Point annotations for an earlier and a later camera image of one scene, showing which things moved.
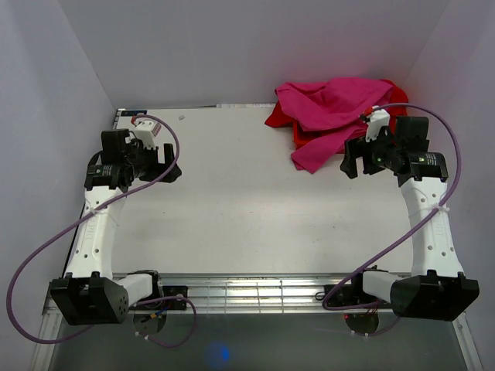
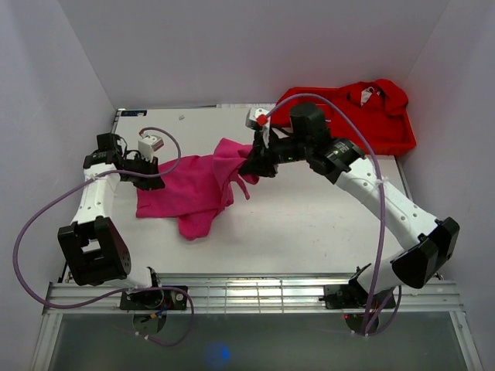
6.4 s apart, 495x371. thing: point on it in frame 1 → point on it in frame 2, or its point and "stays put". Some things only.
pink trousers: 333,108 → 196,188
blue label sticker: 132,113 stays put
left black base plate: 175,304 stays put
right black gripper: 355,148 → 261,161
